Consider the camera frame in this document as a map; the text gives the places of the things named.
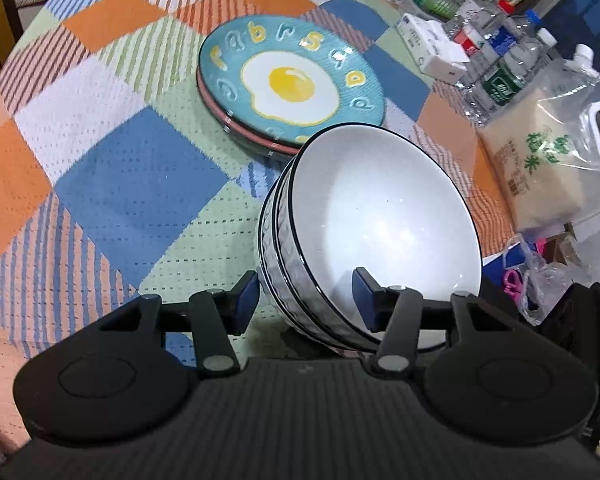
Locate checked patchwork tablecloth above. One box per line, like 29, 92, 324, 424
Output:
0, 0, 517, 461

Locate pink plate underneath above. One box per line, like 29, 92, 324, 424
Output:
195, 66, 307, 157

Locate clear crumpled plastic bag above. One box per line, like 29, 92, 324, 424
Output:
499, 234, 583, 327

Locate clear rice bag with handle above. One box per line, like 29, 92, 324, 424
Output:
476, 44, 600, 235

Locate pink scissors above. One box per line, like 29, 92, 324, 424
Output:
501, 269, 526, 307

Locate green label water bottle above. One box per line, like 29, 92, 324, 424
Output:
467, 27, 557, 123

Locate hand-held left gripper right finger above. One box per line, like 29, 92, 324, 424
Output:
352, 266, 518, 381

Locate white bowl with dark rim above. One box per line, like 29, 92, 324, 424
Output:
274, 123, 482, 352
256, 175, 451, 354

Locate teal fried egg plate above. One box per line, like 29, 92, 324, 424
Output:
198, 16, 386, 144

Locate blue label water bottle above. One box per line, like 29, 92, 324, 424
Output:
480, 9, 542, 72

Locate red label water bottle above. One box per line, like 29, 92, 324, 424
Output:
447, 0, 513, 58

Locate white power adapter box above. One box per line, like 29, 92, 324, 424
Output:
396, 12, 472, 87

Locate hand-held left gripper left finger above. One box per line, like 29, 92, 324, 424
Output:
97, 270, 260, 381

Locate clear white cap water bottle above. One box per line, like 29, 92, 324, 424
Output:
457, 0, 506, 28

